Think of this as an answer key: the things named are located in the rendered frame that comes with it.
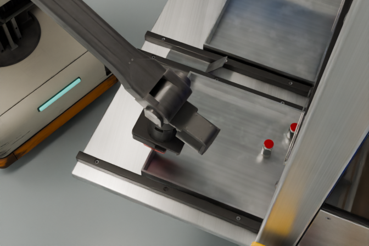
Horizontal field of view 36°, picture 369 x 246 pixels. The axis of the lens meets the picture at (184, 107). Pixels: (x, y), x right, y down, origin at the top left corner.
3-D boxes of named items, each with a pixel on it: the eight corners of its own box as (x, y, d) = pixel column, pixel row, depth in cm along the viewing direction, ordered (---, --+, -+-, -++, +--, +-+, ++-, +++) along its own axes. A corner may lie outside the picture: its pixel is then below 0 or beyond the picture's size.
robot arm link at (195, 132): (174, 67, 94) (143, 106, 91) (231, 107, 92) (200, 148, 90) (174, 89, 105) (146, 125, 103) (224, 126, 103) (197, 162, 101)
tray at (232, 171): (334, 130, 122) (338, 123, 119) (299, 240, 110) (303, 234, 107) (189, 79, 128) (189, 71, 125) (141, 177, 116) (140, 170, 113)
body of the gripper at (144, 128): (178, 157, 108) (183, 142, 101) (130, 135, 108) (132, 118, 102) (191, 129, 111) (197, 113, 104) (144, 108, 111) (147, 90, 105)
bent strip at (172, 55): (225, 70, 129) (227, 56, 124) (221, 80, 128) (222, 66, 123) (169, 50, 132) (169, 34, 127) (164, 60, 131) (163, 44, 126)
